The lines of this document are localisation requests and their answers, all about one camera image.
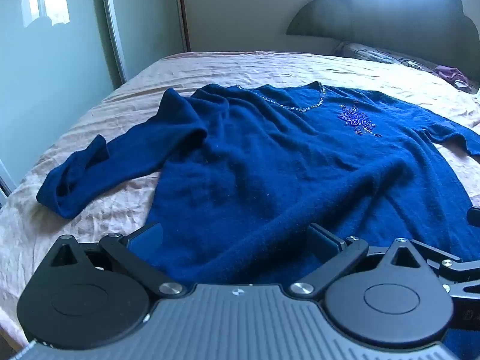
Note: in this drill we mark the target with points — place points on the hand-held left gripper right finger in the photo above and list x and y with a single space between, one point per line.
318 239

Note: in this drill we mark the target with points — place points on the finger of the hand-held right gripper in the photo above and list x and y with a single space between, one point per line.
474 216
450 266

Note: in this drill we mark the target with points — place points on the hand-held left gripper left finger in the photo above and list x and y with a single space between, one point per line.
147 238

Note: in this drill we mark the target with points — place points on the blue beaded sweater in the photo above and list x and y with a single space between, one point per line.
262 176

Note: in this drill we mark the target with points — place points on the bed with pink sheet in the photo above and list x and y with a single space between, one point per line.
112 120

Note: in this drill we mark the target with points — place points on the purple cloth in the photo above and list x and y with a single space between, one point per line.
452 73

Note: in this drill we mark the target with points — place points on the sliding mirror door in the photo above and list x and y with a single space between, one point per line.
56 82

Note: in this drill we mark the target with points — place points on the patterned pillow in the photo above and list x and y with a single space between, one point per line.
375 54

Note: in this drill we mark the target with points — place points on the dark scalloped headboard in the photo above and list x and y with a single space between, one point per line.
393 18

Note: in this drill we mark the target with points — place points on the wooden door trim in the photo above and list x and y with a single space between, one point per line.
183 11

